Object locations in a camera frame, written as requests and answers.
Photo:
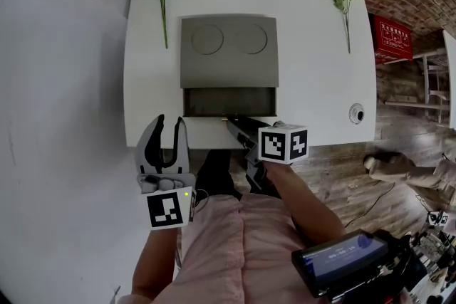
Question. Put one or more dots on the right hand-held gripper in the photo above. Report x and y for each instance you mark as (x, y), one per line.
(274, 146)

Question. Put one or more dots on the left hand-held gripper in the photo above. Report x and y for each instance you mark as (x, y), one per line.
(164, 211)

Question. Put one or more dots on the grey drawer box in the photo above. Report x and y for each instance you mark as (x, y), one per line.
(228, 69)

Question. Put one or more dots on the person's left forearm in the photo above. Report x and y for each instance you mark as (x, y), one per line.
(156, 260)

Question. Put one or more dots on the person's right forearm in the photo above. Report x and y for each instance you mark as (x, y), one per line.
(306, 206)

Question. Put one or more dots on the person's black trousers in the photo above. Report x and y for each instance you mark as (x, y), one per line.
(217, 174)

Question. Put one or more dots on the person's pink shirt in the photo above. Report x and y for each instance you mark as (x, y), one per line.
(235, 252)

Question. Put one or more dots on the black phone with screen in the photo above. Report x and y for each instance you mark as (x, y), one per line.
(342, 260)

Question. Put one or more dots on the red box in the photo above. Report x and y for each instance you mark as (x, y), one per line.
(393, 39)

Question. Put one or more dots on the white side table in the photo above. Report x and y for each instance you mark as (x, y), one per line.
(450, 82)

